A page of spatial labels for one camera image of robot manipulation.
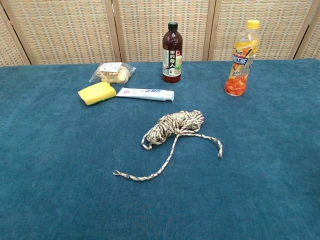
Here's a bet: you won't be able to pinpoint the blue carpet table cloth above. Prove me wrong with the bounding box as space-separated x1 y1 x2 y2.
0 58 320 240

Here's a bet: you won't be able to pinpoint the orange iced tea bottle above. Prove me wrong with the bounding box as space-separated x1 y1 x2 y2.
224 19 260 97

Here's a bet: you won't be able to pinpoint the dark tea bottle black cap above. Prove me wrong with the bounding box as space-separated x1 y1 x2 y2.
162 21 183 84

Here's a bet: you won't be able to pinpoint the bagged bread slices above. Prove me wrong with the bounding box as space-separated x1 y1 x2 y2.
88 62 137 85

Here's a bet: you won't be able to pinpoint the braided beige rope bundle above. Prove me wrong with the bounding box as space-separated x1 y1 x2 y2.
112 109 223 182

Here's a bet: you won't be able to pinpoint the woven wood folding screen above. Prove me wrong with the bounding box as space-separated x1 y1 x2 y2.
0 0 320 68

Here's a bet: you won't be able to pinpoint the white toothpaste tube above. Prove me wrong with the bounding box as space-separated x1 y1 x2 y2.
115 87 175 103

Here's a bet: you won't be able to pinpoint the yellow green sponge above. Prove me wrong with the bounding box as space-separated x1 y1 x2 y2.
77 81 117 107

